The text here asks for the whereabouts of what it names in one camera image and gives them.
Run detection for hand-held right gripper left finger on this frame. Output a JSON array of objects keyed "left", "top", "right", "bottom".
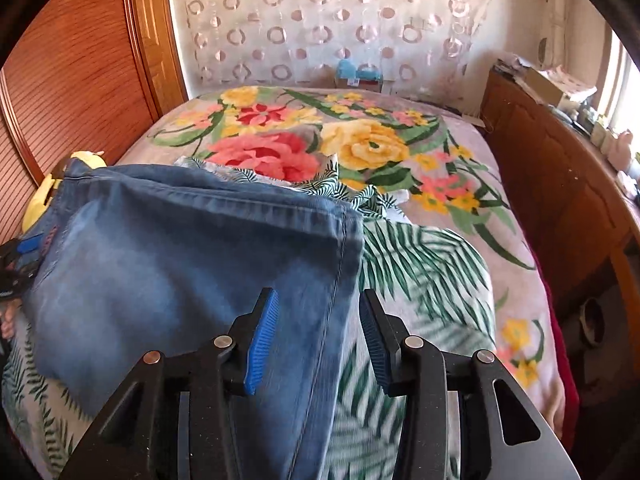
[{"left": 60, "top": 287, "right": 281, "bottom": 480}]

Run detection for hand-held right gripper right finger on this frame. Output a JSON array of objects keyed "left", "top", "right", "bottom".
[{"left": 359, "top": 288, "right": 581, "bottom": 480}]

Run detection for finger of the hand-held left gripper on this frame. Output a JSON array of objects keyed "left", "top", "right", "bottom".
[{"left": 12, "top": 237, "right": 43, "bottom": 281}]

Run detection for blue denim pants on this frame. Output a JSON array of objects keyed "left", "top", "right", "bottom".
[{"left": 22, "top": 160, "right": 366, "bottom": 480}]

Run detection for person's left hand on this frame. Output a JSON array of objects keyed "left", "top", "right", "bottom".
[{"left": 0, "top": 310, "right": 21, "bottom": 343}]

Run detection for yellow plush toy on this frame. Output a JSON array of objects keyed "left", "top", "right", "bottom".
[{"left": 22, "top": 150, "right": 108, "bottom": 236}]

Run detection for palm leaf printed sheet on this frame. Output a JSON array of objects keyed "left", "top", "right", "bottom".
[{"left": 0, "top": 225, "right": 498, "bottom": 480}]

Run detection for small leaf print white garment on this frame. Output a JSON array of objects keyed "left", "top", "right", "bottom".
[{"left": 172, "top": 155, "right": 416, "bottom": 223}]

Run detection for wooden headboard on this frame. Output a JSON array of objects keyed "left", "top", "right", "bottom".
[{"left": 0, "top": 0, "right": 188, "bottom": 246}]

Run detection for red cloth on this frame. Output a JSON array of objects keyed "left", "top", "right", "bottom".
[{"left": 530, "top": 250, "right": 581, "bottom": 451}]

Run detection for floral blanket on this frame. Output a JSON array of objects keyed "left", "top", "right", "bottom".
[{"left": 112, "top": 85, "right": 566, "bottom": 426}]

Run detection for round dark object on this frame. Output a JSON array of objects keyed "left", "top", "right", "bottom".
[{"left": 580, "top": 297, "right": 608, "bottom": 348}]

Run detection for wooden cabinet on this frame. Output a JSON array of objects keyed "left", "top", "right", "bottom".
[{"left": 480, "top": 67, "right": 640, "bottom": 321}]

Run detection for blue toy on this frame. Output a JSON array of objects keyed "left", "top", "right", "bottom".
[{"left": 335, "top": 59, "right": 383, "bottom": 91}]

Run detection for row of small jars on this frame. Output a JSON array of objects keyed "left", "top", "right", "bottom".
[{"left": 590, "top": 110, "right": 640, "bottom": 196}]

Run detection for cardboard box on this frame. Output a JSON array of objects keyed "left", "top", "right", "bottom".
[{"left": 520, "top": 65, "right": 596, "bottom": 111}]

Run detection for white circle pattern curtain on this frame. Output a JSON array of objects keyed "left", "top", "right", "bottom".
[{"left": 167, "top": 0, "right": 496, "bottom": 96}]

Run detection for window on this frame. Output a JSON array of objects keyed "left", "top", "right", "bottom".
[{"left": 595, "top": 25, "right": 640, "bottom": 131}]

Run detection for white side curtain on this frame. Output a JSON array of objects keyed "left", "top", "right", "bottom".
[{"left": 542, "top": 0, "right": 576, "bottom": 71}]

